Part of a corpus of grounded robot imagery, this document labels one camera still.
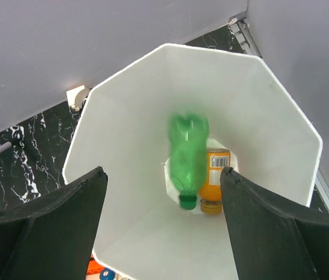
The grey aluminium wall rail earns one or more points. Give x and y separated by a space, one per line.
241 30

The beige toy brick vehicle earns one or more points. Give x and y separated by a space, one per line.
105 274

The small white wall bracket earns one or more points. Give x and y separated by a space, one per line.
75 97

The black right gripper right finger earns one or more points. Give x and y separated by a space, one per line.
271 236

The orange bottle gold cap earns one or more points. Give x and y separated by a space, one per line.
210 193

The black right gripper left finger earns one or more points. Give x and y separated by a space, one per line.
51 237

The green plastic bottle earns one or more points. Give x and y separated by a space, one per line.
188 135

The orange curved toy piece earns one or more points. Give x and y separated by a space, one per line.
94 267

